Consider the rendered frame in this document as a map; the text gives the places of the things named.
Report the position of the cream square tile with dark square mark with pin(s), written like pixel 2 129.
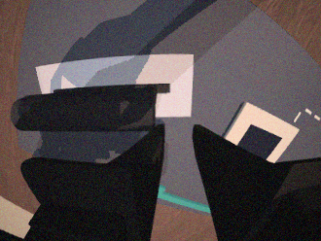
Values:
pixel 260 133

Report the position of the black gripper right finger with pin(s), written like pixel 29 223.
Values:
pixel 243 189

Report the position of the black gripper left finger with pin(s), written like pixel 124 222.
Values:
pixel 127 185

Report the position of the grey flat mat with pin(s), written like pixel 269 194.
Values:
pixel 239 54

